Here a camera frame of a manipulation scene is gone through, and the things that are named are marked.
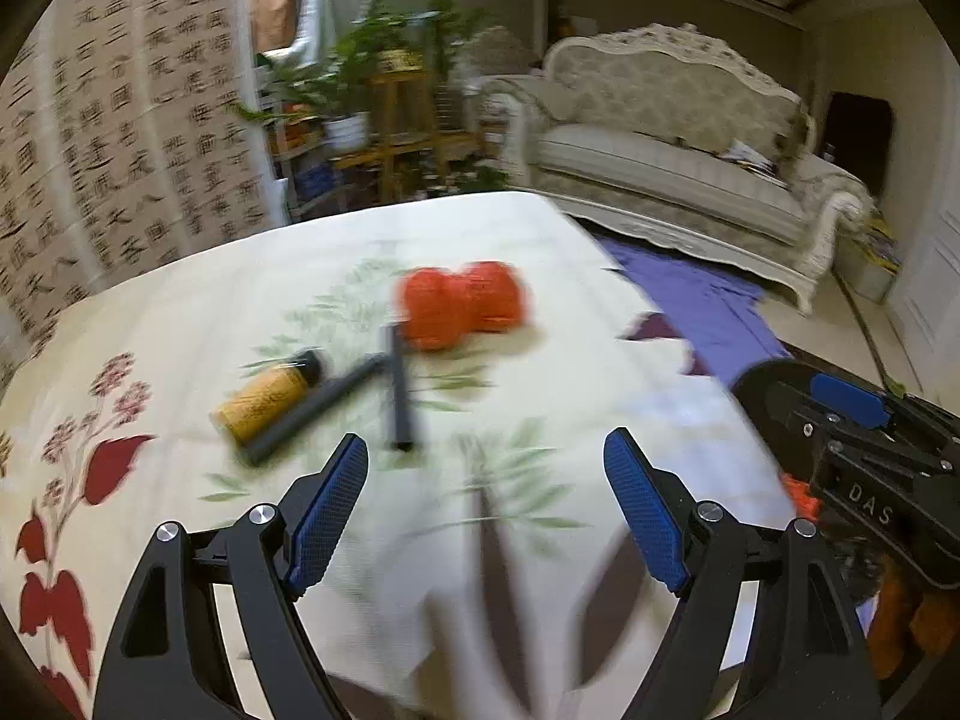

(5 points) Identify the metal shelf rack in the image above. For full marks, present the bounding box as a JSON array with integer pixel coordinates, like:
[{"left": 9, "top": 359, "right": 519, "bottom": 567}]
[{"left": 257, "top": 52, "right": 340, "bottom": 224}]

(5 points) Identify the person's right forearm orange sleeve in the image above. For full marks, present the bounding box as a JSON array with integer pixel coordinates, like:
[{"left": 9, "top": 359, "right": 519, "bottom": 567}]
[{"left": 870, "top": 555, "right": 960, "bottom": 683}]

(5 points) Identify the stack of papers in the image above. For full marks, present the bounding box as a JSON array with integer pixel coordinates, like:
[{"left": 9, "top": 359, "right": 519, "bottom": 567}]
[{"left": 718, "top": 139, "right": 782, "bottom": 182}]

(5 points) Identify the floral tablecloth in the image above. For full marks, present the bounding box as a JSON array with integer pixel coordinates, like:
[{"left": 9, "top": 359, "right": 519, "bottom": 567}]
[{"left": 0, "top": 191, "right": 811, "bottom": 720}]

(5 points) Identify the calligraphy wall hanging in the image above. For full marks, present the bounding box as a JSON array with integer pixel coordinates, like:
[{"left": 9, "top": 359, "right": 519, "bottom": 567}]
[{"left": 0, "top": 0, "right": 286, "bottom": 361}]

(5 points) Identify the orange foam net bundle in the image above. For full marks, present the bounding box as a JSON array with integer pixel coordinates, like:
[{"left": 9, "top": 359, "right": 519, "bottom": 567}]
[{"left": 395, "top": 260, "right": 526, "bottom": 352}]

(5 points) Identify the wooden plant stand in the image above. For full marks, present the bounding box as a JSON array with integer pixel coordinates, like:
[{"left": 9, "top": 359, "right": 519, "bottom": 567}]
[{"left": 330, "top": 71, "right": 482, "bottom": 203}]

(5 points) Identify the green plant in patterned pot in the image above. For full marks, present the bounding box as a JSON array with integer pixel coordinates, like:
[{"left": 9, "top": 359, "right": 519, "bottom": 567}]
[{"left": 337, "top": 0, "right": 488, "bottom": 76}]

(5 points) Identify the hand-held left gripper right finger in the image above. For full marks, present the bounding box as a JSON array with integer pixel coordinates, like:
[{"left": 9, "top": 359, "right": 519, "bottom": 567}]
[{"left": 604, "top": 427, "right": 882, "bottom": 720}]

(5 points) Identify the white door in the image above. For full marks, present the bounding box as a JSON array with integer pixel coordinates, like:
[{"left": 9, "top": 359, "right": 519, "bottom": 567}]
[{"left": 891, "top": 187, "right": 960, "bottom": 421}]

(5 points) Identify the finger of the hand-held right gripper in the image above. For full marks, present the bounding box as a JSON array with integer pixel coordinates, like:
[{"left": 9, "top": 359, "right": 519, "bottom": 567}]
[
  {"left": 810, "top": 373, "right": 960, "bottom": 458},
  {"left": 772, "top": 381, "right": 835, "bottom": 460}
]

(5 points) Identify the black bar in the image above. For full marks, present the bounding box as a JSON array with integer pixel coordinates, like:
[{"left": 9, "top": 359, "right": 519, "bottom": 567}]
[
  {"left": 244, "top": 355, "right": 387, "bottom": 466},
  {"left": 384, "top": 324, "right": 417, "bottom": 452}
]

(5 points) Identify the purple cloth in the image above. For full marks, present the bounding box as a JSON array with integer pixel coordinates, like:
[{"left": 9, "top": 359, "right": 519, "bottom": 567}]
[{"left": 600, "top": 236, "right": 796, "bottom": 383}]

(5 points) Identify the ornate pale sofa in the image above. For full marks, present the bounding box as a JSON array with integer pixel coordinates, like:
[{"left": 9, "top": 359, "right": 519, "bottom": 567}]
[{"left": 480, "top": 22, "right": 878, "bottom": 316}]

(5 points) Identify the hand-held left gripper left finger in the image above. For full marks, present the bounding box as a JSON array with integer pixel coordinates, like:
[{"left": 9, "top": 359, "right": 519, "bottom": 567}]
[{"left": 94, "top": 433, "right": 370, "bottom": 720}]

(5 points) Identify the yellow and black cylinder bottle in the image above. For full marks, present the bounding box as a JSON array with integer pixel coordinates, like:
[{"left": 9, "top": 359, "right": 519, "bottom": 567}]
[{"left": 212, "top": 349, "right": 331, "bottom": 445}]

